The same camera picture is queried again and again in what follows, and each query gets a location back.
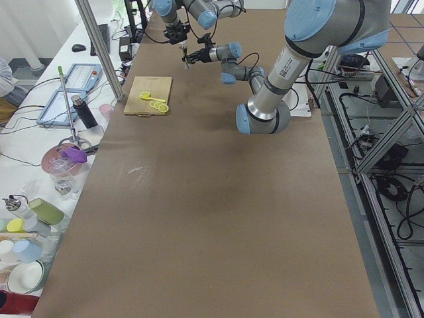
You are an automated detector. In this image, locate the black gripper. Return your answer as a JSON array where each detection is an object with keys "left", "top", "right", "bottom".
[
  {"left": 164, "top": 21, "right": 190, "bottom": 44},
  {"left": 182, "top": 36, "right": 217, "bottom": 64}
]

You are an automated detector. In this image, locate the steel double-ended jigger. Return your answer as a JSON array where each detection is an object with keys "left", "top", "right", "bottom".
[{"left": 179, "top": 41, "right": 190, "bottom": 70}]

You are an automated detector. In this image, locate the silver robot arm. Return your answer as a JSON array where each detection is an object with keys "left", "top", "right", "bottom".
[
  {"left": 153, "top": 0, "right": 244, "bottom": 44},
  {"left": 183, "top": 1, "right": 391, "bottom": 134}
]

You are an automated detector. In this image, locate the pink plastic cup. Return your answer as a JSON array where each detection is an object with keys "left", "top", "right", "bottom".
[{"left": 98, "top": 103, "right": 114, "bottom": 121}]

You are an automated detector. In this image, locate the green cup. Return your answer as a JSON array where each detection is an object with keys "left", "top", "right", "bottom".
[{"left": 28, "top": 198, "right": 64, "bottom": 225}]

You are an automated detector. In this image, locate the yellow cup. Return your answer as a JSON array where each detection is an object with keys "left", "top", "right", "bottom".
[{"left": 7, "top": 219, "right": 25, "bottom": 233}]

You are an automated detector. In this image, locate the light blue cup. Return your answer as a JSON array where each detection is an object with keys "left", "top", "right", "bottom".
[{"left": 13, "top": 239, "right": 42, "bottom": 263}]

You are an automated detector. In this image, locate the bamboo cutting board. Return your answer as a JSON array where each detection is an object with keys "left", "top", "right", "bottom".
[{"left": 124, "top": 76, "right": 172, "bottom": 117}]

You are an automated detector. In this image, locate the lemon slice lower row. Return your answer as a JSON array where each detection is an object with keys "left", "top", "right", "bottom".
[{"left": 158, "top": 104, "right": 169, "bottom": 113}]

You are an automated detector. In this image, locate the lemon slice on knife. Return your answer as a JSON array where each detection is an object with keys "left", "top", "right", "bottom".
[{"left": 139, "top": 91, "right": 151, "bottom": 99}]

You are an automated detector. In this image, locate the black keyboard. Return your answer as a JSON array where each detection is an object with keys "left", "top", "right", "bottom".
[{"left": 89, "top": 23, "right": 111, "bottom": 56}]

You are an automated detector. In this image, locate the black computer mouse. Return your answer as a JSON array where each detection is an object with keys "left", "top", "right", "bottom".
[{"left": 72, "top": 44, "right": 86, "bottom": 52}]

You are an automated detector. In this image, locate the blue teach pendant far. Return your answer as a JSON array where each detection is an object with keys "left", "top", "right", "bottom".
[{"left": 65, "top": 64, "right": 102, "bottom": 93}]

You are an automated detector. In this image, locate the blue teach pendant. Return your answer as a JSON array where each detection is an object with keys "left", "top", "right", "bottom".
[
  {"left": 65, "top": 64, "right": 102, "bottom": 93},
  {"left": 36, "top": 90, "right": 87, "bottom": 128}
]

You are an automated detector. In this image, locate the black water bottle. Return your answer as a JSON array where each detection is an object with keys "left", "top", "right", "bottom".
[{"left": 71, "top": 95, "right": 98, "bottom": 129}]

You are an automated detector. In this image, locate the blue teach pendant near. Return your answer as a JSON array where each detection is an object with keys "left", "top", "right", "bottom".
[{"left": 36, "top": 90, "right": 87, "bottom": 128}]

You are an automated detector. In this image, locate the purple cloth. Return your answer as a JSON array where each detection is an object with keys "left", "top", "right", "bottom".
[{"left": 61, "top": 146, "right": 87, "bottom": 164}]

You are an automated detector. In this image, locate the brown table mat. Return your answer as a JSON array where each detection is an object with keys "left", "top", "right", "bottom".
[{"left": 31, "top": 8, "right": 380, "bottom": 318}]

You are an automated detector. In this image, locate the pink bowl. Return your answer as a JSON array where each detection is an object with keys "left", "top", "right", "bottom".
[{"left": 41, "top": 143, "right": 85, "bottom": 175}]

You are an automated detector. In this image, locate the seated person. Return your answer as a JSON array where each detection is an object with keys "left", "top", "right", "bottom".
[{"left": 1, "top": 58, "right": 21, "bottom": 122}]

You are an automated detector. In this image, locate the white bowl green rim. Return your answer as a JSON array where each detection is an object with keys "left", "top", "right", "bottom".
[{"left": 7, "top": 261, "right": 44, "bottom": 294}]

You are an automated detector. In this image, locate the aluminium frame post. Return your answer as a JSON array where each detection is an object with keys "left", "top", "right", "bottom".
[{"left": 75, "top": 0, "right": 124, "bottom": 101}]

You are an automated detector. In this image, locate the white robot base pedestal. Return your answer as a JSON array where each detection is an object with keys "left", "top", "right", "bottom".
[{"left": 283, "top": 84, "right": 311, "bottom": 118}]

